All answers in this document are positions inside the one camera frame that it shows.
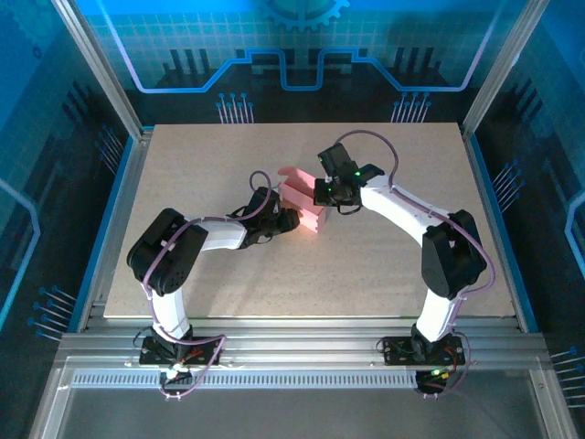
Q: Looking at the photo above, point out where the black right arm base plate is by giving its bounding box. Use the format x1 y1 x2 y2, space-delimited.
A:
382 336 466 367

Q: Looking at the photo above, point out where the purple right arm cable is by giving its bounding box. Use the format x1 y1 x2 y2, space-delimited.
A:
335 130 497 399

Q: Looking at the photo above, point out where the blue edge strip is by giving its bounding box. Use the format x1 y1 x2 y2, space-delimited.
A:
469 132 541 334
67 132 141 333

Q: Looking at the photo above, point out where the slotted grey cable duct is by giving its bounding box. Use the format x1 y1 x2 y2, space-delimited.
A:
70 370 421 390

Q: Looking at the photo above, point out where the aluminium side rail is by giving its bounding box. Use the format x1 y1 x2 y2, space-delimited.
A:
75 130 154 333
460 130 529 333

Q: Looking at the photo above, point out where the white left base connector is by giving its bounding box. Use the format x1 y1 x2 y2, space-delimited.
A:
159 360 197 390

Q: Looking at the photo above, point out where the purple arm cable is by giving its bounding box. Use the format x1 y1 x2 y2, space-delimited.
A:
335 130 497 399
141 170 275 402

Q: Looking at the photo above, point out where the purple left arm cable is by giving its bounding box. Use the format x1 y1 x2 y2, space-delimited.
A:
141 170 275 402

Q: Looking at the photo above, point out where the aluminium frame post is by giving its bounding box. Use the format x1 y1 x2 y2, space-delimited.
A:
50 0 154 141
460 0 552 138

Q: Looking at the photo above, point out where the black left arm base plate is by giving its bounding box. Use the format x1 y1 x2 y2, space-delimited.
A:
139 336 220 367

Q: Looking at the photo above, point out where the aluminium cross rail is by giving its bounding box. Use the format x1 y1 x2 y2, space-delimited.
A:
54 315 554 371

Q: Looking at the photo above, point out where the pink cloth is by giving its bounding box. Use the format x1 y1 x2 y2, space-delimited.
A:
277 166 328 234

